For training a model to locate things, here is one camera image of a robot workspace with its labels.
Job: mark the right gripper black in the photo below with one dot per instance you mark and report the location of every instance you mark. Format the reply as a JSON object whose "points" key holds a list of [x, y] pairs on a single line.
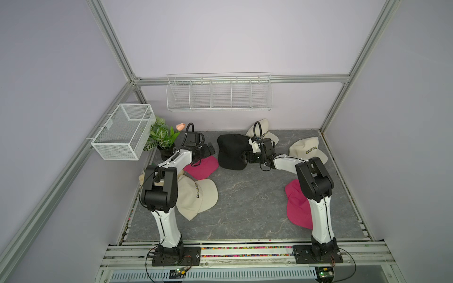
{"points": [[250, 155]]}

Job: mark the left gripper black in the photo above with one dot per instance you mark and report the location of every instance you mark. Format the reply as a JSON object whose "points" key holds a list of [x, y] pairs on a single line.
{"points": [[207, 152]]}

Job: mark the cream cap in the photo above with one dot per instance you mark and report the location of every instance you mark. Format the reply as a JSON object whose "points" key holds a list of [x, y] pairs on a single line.
{"points": [[265, 131], [195, 197], [306, 149]]}

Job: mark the black cap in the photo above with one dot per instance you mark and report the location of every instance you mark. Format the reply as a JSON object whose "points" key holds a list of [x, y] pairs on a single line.
{"points": [[231, 150]]}

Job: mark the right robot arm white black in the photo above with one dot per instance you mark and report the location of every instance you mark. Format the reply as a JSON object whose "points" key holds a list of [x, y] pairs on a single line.
{"points": [[307, 161]]}

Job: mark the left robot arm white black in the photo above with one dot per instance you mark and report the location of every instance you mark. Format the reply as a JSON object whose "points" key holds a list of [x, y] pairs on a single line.
{"points": [[165, 186]]}

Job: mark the pink cap left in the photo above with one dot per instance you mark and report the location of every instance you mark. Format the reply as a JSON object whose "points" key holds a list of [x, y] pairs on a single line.
{"points": [[204, 169]]}

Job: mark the pink cap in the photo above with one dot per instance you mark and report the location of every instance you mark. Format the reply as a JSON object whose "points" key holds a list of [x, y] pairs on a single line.
{"points": [[204, 169], [298, 207]]}

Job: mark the pink tulip flower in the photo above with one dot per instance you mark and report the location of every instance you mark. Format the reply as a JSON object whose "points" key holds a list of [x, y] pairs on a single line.
{"points": [[180, 127]]}

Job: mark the black plant pot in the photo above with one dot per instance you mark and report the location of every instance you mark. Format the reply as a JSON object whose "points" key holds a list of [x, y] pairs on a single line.
{"points": [[166, 152]]}

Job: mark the green artificial plant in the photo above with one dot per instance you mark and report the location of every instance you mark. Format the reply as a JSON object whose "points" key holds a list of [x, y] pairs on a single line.
{"points": [[161, 135]]}

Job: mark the pink cap right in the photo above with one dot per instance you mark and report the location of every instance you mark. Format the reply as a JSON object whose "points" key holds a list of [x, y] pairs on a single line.
{"points": [[298, 207]]}

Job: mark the green circuit board left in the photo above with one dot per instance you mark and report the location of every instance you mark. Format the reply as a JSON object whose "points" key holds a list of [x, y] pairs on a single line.
{"points": [[177, 274]]}

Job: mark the green circuit board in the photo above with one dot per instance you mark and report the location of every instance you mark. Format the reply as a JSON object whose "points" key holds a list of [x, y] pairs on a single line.
{"points": [[177, 274], [325, 274]]}

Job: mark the green circuit board right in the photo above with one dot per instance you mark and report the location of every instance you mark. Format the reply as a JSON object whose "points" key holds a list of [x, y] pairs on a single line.
{"points": [[325, 274]]}

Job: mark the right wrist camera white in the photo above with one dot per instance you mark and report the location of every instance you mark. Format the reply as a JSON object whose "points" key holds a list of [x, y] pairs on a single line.
{"points": [[255, 145]]}

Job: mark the long white wire shelf basket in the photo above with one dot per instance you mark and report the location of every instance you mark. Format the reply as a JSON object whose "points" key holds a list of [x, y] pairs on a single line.
{"points": [[219, 92]]}

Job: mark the white wire cube basket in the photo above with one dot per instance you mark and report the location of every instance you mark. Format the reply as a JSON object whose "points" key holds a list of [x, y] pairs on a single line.
{"points": [[125, 133]]}

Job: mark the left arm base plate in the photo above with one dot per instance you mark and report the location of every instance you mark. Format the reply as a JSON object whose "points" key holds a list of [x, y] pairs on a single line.
{"points": [[179, 256]]}

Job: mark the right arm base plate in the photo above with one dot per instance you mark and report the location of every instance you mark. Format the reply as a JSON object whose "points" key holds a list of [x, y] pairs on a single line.
{"points": [[315, 254]]}

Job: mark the white slotted cable duct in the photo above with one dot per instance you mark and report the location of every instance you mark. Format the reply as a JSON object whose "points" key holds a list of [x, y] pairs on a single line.
{"points": [[214, 274]]}

